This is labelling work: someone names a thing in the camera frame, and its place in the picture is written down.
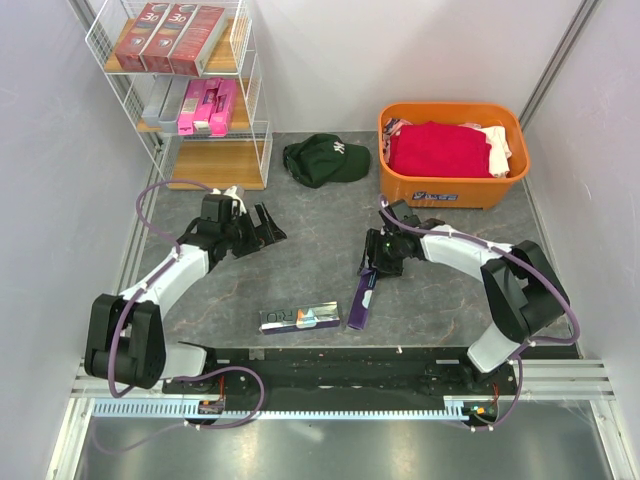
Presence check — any grey cable duct rail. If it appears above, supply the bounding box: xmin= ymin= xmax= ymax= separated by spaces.
xmin=93 ymin=390 xmax=500 ymax=421

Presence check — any purple toothpaste box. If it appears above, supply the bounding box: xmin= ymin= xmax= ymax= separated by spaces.
xmin=347 ymin=269 xmax=378 ymax=331

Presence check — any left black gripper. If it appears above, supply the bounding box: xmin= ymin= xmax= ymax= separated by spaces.
xmin=221 ymin=202 xmax=285 ymax=259

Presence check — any dark green baseball cap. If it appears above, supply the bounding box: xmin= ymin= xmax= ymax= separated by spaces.
xmin=283 ymin=133 xmax=371 ymax=189

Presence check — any silver R&O toothpaste box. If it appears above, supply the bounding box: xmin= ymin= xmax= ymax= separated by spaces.
xmin=259 ymin=301 xmax=341 ymax=335

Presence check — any pink toothpaste box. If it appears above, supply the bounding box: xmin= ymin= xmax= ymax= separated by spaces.
xmin=193 ymin=77 xmax=222 ymax=134
xmin=177 ymin=79 xmax=205 ymax=136
xmin=209 ymin=78 xmax=238 ymax=137

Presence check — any white wire wooden shelf rack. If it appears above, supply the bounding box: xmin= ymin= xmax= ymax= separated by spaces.
xmin=85 ymin=1 xmax=272 ymax=190

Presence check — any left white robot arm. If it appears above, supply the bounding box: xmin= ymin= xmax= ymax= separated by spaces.
xmin=84 ymin=187 xmax=286 ymax=397

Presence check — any orange plastic basket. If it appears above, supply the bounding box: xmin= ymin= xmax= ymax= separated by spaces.
xmin=378 ymin=102 xmax=530 ymax=210

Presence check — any red folded cloth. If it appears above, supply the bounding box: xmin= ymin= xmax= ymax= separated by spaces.
xmin=389 ymin=122 xmax=491 ymax=178

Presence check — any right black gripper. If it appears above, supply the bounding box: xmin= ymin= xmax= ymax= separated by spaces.
xmin=357 ymin=228 xmax=404 ymax=280

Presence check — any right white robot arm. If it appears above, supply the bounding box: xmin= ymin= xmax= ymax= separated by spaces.
xmin=347 ymin=198 xmax=579 ymax=394

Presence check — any patterned cloth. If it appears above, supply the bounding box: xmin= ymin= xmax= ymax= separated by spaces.
xmin=382 ymin=118 xmax=411 ymax=164

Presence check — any white pink cloth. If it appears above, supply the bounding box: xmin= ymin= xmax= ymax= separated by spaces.
xmin=462 ymin=123 xmax=512 ymax=178

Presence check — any red white toothpaste box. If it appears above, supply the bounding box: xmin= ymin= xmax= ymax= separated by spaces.
xmin=169 ymin=5 xmax=227 ymax=77

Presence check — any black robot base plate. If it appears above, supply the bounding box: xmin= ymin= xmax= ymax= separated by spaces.
xmin=162 ymin=344 xmax=516 ymax=401

